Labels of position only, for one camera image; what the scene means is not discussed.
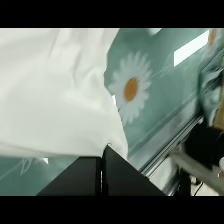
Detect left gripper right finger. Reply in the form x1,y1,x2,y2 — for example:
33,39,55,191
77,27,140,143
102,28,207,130
101,143,167,197

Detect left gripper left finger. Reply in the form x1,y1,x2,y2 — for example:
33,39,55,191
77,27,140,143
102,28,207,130
36,156,102,197

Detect white T-shirt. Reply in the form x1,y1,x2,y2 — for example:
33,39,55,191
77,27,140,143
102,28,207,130
0,27,130,161

